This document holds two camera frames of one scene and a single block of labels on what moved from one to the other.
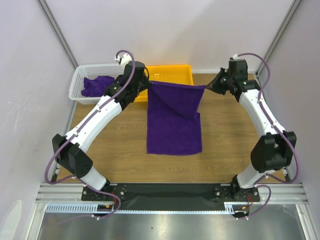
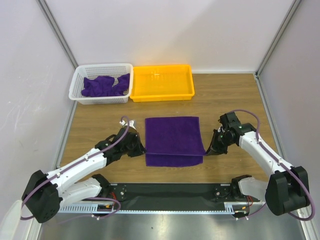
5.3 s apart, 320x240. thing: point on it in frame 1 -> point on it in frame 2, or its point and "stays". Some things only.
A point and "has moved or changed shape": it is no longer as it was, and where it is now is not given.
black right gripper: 219,80 -> 217,143
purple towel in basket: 95,87 stays
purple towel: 173,125 has moved or changed shape
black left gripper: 146,80 -> 139,150
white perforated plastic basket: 89,71 stays
